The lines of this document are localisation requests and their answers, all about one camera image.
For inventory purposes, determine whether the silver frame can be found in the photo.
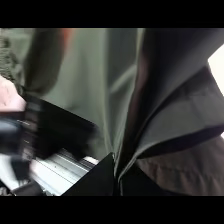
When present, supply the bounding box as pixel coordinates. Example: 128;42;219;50
29;148;101;197

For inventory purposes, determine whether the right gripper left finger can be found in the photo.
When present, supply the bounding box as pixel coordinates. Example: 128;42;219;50
62;152;117;197

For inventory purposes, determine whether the grey-green garment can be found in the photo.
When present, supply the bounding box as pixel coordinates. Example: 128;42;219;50
23;28;224;183

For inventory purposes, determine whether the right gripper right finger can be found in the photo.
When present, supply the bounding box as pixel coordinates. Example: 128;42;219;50
119;165;152;197

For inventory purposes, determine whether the brown garment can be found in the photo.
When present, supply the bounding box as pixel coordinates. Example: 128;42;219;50
134;134;224;197

